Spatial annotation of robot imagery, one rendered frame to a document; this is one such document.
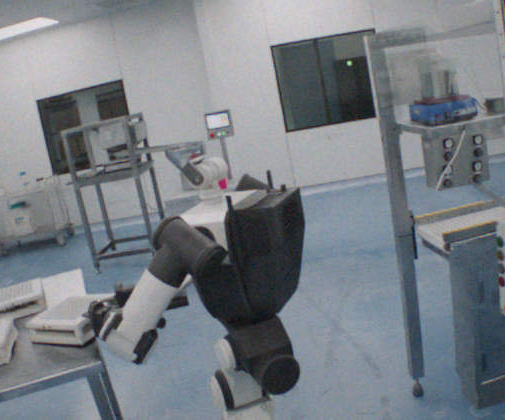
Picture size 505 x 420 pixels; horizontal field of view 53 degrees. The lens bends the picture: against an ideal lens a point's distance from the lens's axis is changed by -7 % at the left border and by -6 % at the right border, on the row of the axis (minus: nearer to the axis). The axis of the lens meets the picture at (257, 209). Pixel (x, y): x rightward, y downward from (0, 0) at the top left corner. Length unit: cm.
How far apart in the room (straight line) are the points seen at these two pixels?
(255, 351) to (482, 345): 126
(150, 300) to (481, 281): 145
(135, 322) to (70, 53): 663
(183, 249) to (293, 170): 605
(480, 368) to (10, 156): 704
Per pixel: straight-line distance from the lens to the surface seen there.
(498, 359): 249
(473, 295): 228
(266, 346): 141
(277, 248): 129
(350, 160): 723
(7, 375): 175
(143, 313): 125
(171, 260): 121
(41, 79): 788
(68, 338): 179
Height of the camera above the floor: 154
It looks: 13 degrees down
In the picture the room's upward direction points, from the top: 11 degrees counter-clockwise
